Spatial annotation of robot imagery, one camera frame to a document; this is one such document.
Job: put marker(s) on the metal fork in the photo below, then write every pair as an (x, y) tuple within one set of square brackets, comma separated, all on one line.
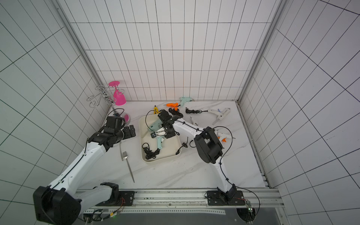
[(125, 156)]

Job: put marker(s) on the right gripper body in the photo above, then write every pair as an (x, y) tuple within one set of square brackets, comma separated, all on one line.
[(166, 123)]

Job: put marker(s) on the dirty white Greeler glue gun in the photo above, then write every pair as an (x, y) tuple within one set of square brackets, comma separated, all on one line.
[(220, 115)]

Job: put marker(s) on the chrome cup rack stand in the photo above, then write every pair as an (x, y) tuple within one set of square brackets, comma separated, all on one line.
[(105, 94)]

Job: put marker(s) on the yellow glue gun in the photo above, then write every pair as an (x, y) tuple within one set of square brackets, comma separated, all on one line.
[(156, 110)]

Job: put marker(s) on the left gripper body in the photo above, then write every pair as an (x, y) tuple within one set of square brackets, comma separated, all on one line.
[(127, 134)]

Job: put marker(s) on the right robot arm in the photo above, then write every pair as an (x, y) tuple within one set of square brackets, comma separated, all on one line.
[(210, 150)]

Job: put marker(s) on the large mint glue gun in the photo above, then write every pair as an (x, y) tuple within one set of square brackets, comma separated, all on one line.
[(156, 127)]

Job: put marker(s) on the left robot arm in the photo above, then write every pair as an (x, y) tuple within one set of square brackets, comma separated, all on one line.
[(59, 203)]

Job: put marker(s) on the cream storage tray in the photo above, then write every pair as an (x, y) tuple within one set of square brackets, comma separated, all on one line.
[(171, 148)]

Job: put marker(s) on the small mint glue gun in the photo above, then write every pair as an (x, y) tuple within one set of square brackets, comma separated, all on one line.
[(185, 100)]

